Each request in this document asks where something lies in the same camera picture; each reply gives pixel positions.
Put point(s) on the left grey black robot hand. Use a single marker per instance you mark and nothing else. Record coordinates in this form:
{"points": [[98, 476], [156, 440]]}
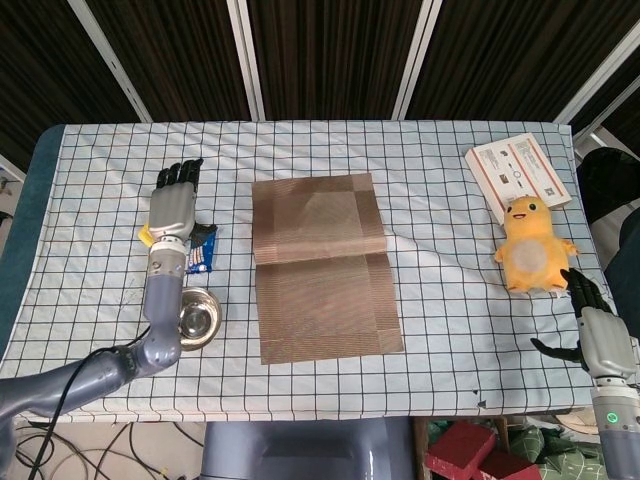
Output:
{"points": [[172, 210]]}

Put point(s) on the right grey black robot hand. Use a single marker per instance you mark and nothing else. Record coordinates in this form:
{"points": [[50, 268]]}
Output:
{"points": [[607, 345]]}

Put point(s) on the stainless steel bowl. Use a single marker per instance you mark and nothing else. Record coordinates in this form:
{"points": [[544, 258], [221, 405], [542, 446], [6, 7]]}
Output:
{"points": [[200, 320]]}

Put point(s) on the brown woven placemat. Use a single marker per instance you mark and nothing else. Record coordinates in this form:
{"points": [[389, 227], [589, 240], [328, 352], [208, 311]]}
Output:
{"points": [[325, 300]]}

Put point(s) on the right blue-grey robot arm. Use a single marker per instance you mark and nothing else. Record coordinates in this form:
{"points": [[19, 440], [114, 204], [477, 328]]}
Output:
{"points": [[617, 445]]}

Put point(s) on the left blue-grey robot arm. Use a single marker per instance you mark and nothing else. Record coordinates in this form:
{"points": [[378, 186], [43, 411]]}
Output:
{"points": [[162, 310]]}

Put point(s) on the white black grid tablecloth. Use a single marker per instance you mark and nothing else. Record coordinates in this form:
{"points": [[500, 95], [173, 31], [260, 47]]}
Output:
{"points": [[450, 300]]}

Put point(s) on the green tub with yellow lid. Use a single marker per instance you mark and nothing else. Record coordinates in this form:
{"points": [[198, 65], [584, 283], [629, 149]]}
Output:
{"points": [[145, 236]]}

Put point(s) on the blue snack packet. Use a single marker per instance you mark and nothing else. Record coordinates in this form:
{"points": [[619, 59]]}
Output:
{"points": [[201, 260]]}

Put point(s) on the yellow plush toy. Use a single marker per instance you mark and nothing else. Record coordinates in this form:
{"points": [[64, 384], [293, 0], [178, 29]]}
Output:
{"points": [[530, 250]]}

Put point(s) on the green patterned cloth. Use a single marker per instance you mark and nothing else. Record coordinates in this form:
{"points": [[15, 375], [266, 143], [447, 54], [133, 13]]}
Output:
{"points": [[565, 460]]}

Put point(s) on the small red box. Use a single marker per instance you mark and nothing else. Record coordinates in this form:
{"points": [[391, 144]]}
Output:
{"points": [[510, 467]]}

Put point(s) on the black chair back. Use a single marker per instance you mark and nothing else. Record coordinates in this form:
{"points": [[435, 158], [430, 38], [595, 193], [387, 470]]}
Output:
{"points": [[607, 185]]}

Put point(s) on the large red box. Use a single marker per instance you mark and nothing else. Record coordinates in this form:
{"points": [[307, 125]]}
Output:
{"points": [[457, 447]]}

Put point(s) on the white box with red print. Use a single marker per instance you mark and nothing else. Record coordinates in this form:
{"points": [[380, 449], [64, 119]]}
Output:
{"points": [[520, 165]]}

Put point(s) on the blue-grey robot torso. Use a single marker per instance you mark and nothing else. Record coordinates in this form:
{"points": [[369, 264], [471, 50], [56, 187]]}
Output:
{"points": [[305, 450]]}

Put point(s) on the white partition frame post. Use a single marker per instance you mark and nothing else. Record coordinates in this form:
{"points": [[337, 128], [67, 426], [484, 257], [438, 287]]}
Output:
{"points": [[110, 62], [595, 75], [417, 60], [247, 60]]}

